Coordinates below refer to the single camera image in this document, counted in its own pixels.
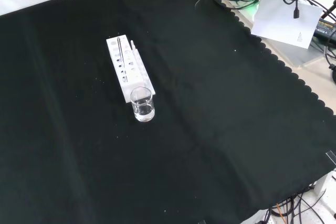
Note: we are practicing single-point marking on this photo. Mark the clear glass rod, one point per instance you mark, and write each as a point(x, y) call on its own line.
point(120, 53)

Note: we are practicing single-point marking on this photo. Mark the white test tube rack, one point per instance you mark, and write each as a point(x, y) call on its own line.
point(130, 74)

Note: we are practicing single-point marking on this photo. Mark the clear glass beaker with water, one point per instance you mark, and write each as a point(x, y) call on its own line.
point(143, 106)

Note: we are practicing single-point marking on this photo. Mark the black bench cloth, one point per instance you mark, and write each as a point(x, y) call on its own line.
point(183, 129)

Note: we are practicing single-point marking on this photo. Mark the white paper sheet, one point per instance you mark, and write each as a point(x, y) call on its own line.
point(286, 22)

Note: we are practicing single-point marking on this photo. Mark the black power adapter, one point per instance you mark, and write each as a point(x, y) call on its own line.
point(325, 31)

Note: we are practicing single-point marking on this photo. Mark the clear tape piece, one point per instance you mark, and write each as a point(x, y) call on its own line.
point(331, 156)

